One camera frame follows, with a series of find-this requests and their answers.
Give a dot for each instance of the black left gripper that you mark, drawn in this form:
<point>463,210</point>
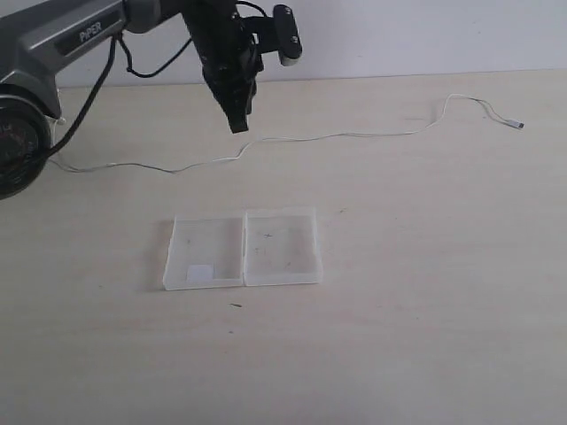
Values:
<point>229,55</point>

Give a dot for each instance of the white wired earphones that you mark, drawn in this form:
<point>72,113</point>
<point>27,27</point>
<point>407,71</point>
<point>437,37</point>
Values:
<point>60,163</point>

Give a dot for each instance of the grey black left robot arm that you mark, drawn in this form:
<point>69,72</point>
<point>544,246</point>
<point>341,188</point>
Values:
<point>40,41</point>

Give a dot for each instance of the clear plastic hinged case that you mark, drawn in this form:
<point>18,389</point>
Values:
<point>253,248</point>

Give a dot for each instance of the small white paper label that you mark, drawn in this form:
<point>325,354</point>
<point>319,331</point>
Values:
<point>200,273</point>

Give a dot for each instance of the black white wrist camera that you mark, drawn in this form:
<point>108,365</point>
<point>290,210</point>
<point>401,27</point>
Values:
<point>277,33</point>

